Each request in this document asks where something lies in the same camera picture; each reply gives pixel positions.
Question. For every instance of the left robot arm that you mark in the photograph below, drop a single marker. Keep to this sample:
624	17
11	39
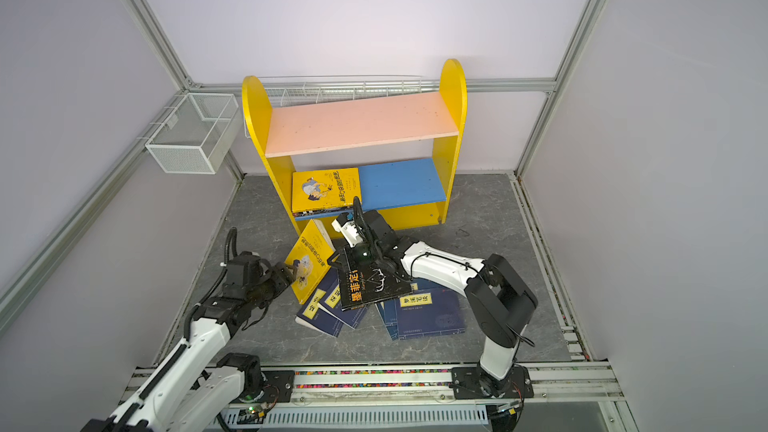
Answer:
196	382

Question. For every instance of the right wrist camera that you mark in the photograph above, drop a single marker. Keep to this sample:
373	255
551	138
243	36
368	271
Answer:
345	225

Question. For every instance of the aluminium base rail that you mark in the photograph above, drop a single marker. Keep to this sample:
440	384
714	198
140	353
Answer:
433	384

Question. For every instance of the black wolf eye book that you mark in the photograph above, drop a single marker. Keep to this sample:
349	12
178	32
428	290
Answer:
318	213

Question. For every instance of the navy book far left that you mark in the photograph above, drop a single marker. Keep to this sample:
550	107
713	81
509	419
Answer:
311	315

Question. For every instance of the navy book under right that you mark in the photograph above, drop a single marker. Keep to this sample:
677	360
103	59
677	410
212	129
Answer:
390	318

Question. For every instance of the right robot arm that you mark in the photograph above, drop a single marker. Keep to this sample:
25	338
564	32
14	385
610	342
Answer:
502	305

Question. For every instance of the navy book large right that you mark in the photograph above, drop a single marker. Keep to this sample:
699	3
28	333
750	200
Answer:
444	306

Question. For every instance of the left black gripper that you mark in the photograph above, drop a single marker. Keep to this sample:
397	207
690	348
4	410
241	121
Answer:
283	277

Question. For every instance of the white mesh box basket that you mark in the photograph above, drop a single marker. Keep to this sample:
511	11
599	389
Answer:
197	134

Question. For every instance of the yellow bookshelf pink blue shelves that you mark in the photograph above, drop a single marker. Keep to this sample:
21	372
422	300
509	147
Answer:
408	193

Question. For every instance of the black yellow title book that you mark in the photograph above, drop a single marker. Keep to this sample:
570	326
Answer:
364	284

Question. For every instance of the white wire rack basket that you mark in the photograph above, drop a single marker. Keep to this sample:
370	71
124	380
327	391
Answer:
310	90

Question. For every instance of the yellow cartoon boy book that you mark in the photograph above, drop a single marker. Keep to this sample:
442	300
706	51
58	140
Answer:
309	259

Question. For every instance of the white vented cable duct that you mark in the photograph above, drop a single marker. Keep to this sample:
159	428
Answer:
285	418

